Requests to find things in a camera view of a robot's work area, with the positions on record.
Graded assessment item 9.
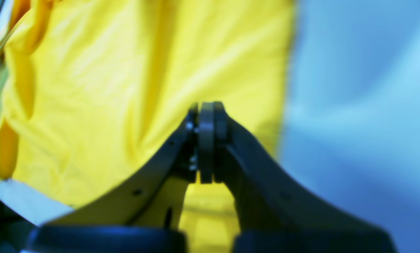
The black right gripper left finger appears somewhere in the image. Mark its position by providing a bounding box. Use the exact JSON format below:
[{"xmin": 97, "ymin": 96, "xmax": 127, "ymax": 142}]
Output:
[{"xmin": 24, "ymin": 102, "xmax": 214, "ymax": 253}]

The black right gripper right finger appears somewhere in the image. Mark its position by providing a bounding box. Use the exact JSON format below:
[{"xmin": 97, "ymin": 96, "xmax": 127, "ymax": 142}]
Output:
[{"xmin": 213, "ymin": 102, "xmax": 396, "ymax": 253}]

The yellow t-shirt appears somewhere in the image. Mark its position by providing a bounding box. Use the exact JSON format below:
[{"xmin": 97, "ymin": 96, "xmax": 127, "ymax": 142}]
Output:
[{"xmin": 0, "ymin": 0, "xmax": 296, "ymax": 253}]

